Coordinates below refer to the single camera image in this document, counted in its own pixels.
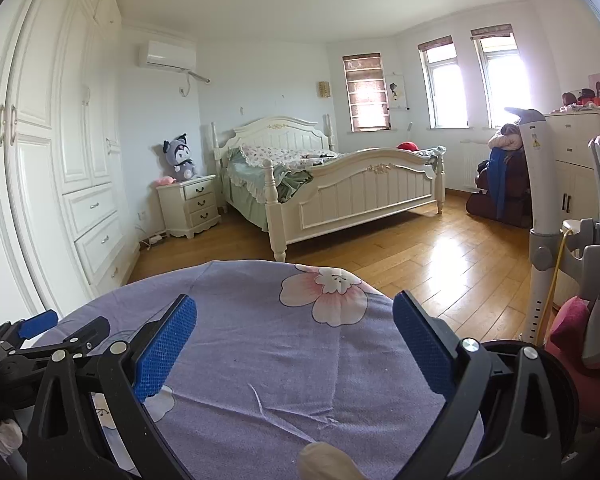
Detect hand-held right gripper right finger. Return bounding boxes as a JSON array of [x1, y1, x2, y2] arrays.
[[392, 290, 573, 480]]

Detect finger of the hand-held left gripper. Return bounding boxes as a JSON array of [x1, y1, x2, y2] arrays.
[[30, 316, 112, 362], [0, 310, 60, 350]]

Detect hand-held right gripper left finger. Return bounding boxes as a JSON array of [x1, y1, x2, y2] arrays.
[[27, 294, 198, 480]]

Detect person's left hand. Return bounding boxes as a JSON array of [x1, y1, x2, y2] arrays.
[[0, 417, 25, 463]]

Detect purple floral tablecloth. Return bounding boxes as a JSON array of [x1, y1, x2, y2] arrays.
[[30, 259, 486, 480]]

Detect cream nightstand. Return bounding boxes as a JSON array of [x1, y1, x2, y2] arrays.
[[157, 175, 222, 239]]

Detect blue cloth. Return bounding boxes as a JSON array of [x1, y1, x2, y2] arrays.
[[490, 149, 513, 221]]

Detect dark brown massage chair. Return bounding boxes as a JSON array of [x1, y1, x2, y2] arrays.
[[466, 150, 533, 228]]

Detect white radiator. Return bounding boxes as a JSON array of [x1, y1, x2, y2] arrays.
[[460, 140, 492, 192]]

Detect purple plush toy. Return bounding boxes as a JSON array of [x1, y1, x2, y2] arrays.
[[162, 133, 198, 182]]

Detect white wardrobe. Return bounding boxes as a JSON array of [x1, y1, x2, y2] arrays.
[[0, 0, 141, 331]]

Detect white tall stand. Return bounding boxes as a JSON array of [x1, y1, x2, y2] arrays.
[[504, 106, 566, 347]]

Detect green blanket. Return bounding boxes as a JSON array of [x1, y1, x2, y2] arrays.
[[227, 152, 331, 201]]

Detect floral pillow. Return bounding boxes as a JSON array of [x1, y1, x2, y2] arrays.
[[240, 144, 301, 167]]

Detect pile of clothes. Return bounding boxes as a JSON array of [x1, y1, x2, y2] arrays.
[[489, 125, 526, 151]]

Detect white cabinet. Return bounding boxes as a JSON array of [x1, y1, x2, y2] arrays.
[[542, 110, 600, 241]]

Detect window with brown blind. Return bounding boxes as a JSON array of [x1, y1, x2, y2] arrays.
[[342, 52, 392, 132]]

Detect bright window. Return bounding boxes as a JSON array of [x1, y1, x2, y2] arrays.
[[417, 35, 470, 130], [470, 23, 531, 130]]

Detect air conditioner pipe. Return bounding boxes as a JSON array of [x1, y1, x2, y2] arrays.
[[180, 70, 212, 96]]

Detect red dolls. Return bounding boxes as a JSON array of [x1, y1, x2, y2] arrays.
[[560, 88, 597, 111]]

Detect white air conditioner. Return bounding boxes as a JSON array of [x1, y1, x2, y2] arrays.
[[137, 40, 198, 72]]

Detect yellow cord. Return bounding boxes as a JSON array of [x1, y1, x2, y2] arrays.
[[539, 230, 576, 346]]

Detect white bed frame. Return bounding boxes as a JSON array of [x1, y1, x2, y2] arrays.
[[211, 114, 447, 262]]

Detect wall poster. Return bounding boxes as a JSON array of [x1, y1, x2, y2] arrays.
[[385, 74, 410, 110]]

